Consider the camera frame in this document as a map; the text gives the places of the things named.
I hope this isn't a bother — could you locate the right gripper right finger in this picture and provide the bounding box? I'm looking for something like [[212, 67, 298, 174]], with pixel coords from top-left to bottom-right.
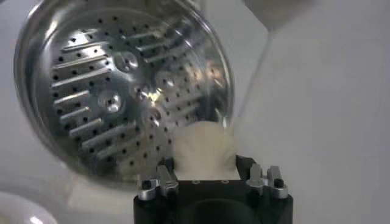
[[236, 154, 289, 200]]

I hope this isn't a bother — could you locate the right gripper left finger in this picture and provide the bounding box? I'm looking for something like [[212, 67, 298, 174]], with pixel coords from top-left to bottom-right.
[[136, 157, 180, 201]]

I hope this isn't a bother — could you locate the white steamed baozi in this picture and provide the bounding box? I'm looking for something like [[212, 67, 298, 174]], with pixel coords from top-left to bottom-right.
[[172, 121, 242, 181]]

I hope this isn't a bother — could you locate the stainless steel steamer basket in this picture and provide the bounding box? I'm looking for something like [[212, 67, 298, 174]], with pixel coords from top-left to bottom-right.
[[13, 0, 235, 185]]

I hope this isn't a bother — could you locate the white round plate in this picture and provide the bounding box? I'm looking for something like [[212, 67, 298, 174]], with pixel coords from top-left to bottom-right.
[[0, 191, 59, 224]]

